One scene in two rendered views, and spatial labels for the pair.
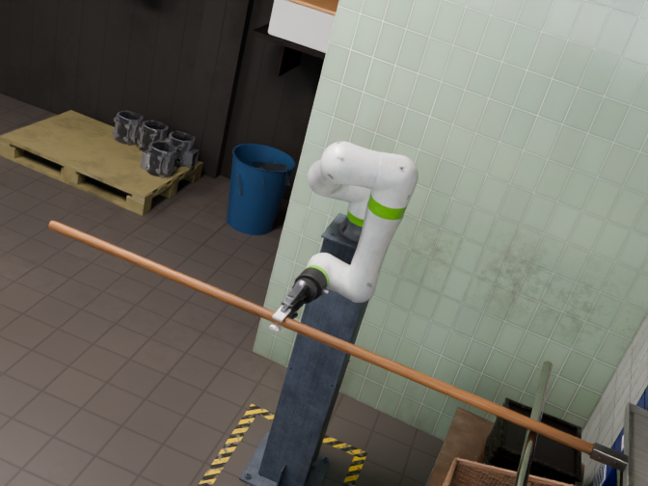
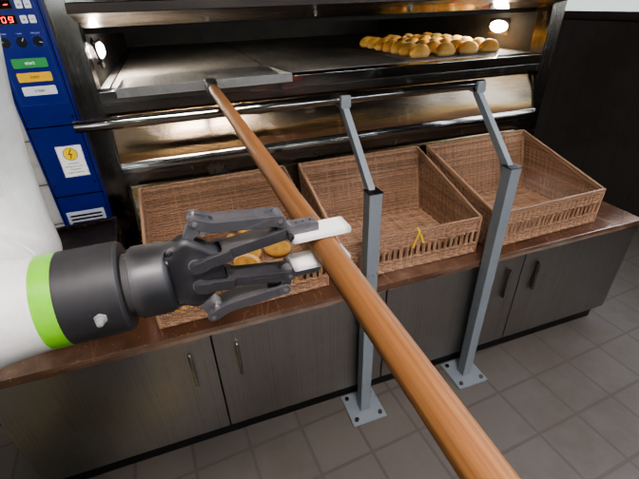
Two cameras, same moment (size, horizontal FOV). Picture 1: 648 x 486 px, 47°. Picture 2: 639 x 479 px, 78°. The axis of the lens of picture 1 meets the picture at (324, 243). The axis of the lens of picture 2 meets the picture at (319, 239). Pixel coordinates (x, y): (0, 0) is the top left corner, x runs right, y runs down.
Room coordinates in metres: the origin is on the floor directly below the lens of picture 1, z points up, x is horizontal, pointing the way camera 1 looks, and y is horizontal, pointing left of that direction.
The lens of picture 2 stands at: (2.01, 0.39, 1.42)
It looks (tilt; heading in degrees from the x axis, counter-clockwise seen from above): 31 degrees down; 237
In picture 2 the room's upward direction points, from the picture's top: 2 degrees counter-clockwise
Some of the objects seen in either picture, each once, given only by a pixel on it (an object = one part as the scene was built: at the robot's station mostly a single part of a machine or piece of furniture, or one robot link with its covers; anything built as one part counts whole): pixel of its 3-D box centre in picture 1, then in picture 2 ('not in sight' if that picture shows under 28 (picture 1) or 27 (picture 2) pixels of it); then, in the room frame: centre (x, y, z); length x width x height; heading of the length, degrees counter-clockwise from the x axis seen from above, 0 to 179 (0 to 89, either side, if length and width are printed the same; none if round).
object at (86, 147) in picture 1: (105, 146); not in sight; (4.68, 1.63, 0.17); 1.17 x 0.81 x 0.33; 79
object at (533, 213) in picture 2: not in sight; (508, 182); (0.47, -0.47, 0.72); 0.56 x 0.49 x 0.28; 167
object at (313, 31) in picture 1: (312, 19); not in sight; (4.70, 0.44, 1.37); 0.45 x 0.37 x 0.25; 79
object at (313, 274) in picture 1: (310, 284); (103, 287); (2.02, 0.00, 1.17); 0.12 x 0.06 x 0.09; 76
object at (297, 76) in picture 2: not in sight; (352, 74); (0.98, -0.91, 1.16); 1.80 x 0.06 x 0.04; 165
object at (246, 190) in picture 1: (259, 189); not in sight; (4.46, 0.50, 0.27); 0.46 x 0.42 x 0.53; 62
